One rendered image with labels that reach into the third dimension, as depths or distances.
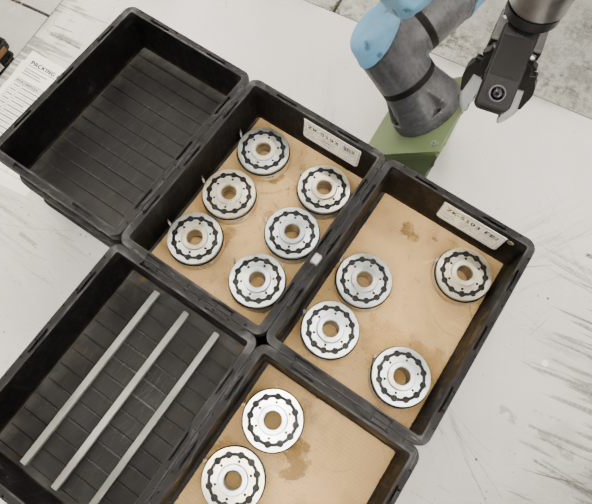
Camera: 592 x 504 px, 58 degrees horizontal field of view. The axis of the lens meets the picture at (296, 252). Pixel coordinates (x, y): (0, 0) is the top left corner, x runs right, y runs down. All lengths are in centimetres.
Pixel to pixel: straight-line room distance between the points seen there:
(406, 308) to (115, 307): 53
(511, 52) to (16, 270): 101
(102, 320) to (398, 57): 72
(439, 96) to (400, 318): 44
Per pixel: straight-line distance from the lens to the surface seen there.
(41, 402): 104
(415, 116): 111
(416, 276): 102
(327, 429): 95
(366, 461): 96
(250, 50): 140
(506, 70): 78
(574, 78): 251
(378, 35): 103
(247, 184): 102
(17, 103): 144
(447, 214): 101
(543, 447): 119
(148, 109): 117
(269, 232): 98
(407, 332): 99
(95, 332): 102
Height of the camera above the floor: 178
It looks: 71 degrees down
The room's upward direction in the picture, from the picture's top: 3 degrees clockwise
